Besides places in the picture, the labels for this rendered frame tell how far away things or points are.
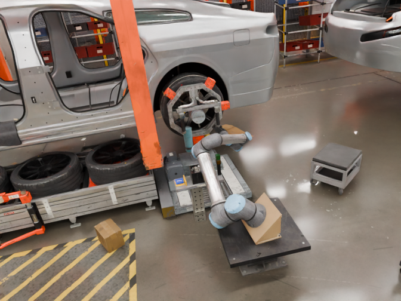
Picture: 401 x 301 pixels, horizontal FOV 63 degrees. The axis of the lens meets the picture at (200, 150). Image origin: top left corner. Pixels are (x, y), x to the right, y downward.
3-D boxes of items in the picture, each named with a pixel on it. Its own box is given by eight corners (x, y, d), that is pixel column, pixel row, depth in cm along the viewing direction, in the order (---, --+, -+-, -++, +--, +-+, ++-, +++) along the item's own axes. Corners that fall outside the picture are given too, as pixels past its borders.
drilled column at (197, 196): (203, 214, 319) (199, 178, 298) (206, 220, 310) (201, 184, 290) (193, 216, 317) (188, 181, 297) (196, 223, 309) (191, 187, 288)
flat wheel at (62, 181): (25, 214, 302) (15, 193, 291) (13, 184, 351) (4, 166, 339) (93, 185, 334) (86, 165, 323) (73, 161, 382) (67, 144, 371)
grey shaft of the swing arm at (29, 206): (46, 229, 314) (28, 187, 290) (45, 233, 310) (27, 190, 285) (37, 231, 313) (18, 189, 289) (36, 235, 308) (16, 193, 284)
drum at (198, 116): (201, 114, 336) (200, 102, 329) (206, 122, 317) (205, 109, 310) (188, 117, 333) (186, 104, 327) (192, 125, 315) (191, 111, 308)
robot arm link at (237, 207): (256, 215, 234) (240, 206, 226) (239, 224, 244) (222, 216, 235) (254, 198, 245) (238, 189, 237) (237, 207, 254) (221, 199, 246)
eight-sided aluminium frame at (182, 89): (221, 129, 348) (218, 79, 322) (223, 131, 343) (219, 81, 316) (172, 138, 340) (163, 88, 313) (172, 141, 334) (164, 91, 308)
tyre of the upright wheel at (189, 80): (207, 134, 377) (227, 80, 352) (212, 143, 356) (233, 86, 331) (151, 123, 354) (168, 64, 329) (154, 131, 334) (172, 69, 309)
